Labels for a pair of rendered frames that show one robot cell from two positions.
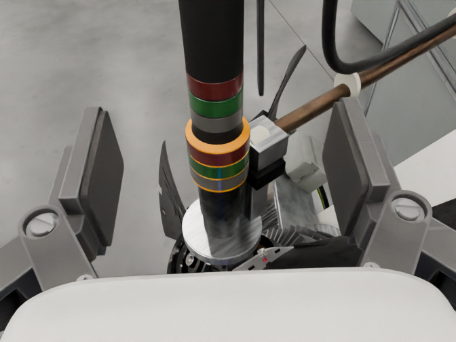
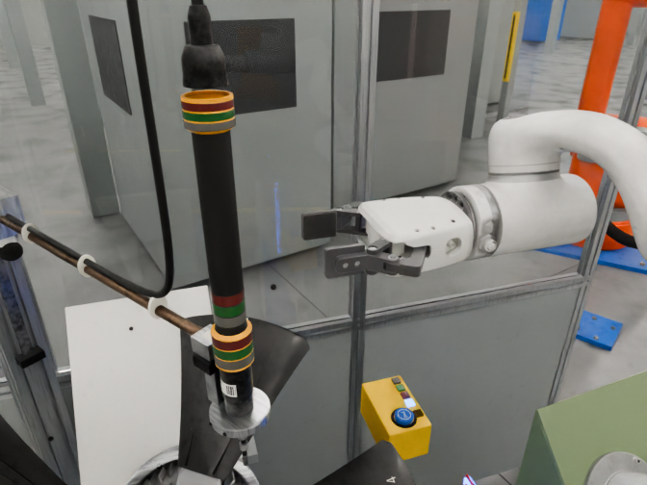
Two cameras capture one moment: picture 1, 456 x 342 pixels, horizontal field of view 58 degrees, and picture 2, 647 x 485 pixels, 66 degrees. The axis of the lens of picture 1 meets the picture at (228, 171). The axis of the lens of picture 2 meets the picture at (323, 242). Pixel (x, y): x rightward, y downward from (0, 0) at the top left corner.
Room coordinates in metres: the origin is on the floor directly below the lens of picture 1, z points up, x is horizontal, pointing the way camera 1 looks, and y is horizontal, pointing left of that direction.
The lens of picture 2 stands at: (0.22, 0.44, 1.89)
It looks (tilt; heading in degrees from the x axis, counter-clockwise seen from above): 27 degrees down; 254
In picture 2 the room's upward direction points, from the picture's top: straight up
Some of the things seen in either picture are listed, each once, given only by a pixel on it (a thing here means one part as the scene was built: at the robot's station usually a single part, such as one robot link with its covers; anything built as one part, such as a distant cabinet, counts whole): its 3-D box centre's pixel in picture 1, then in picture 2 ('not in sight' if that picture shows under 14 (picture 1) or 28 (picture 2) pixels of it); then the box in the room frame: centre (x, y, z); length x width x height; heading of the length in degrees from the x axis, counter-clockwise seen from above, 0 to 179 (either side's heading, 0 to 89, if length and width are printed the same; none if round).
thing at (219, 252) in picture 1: (230, 191); (230, 379); (0.21, 0.00, 1.49); 0.09 x 0.07 x 0.10; 126
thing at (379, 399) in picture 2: not in sight; (393, 420); (-0.15, -0.30, 1.02); 0.16 x 0.10 x 0.11; 91
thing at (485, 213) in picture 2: not in sight; (468, 223); (-0.07, 0.00, 1.65); 0.09 x 0.03 x 0.08; 91
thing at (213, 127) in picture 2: not in sight; (210, 121); (0.20, 0.01, 1.79); 0.04 x 0.04 x 0.01
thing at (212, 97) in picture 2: not in sight; (209, 112); (0.20, 0.01, 1.80); 0.04 x 0.04 x 0.03
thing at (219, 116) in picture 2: not in sight; (209, 112); (0.20, 0.01, 1.80); 0.04 x 0.04 x 0.01
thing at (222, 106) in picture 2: not in sight; (208, 102); (0.20, 0.01, 1.80); 0.04 x 0.04 x 0.01
